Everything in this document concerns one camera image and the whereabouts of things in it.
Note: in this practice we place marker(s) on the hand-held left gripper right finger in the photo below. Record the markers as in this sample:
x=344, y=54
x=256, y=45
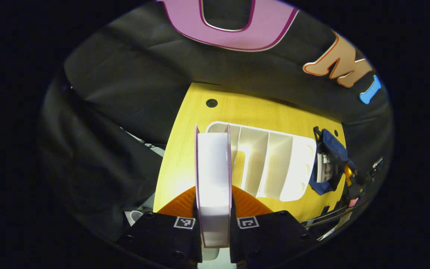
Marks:
x=267, y=239

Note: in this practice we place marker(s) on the white bookshelf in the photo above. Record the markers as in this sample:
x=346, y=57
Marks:
x=274, y=164

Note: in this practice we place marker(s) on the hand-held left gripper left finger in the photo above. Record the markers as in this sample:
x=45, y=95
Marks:
x=162, y=239

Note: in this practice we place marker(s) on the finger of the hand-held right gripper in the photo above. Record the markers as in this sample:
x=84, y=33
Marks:
x=349, y=175

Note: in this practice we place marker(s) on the blue schoolbag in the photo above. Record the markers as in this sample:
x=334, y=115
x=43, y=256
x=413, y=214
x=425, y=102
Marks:
x=336, y=149

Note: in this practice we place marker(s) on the pink cover book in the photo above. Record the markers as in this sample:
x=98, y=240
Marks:
x=213, y=186

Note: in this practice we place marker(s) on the black backdrop cloth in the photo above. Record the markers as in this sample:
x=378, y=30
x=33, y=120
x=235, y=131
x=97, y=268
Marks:
x=133, y=86

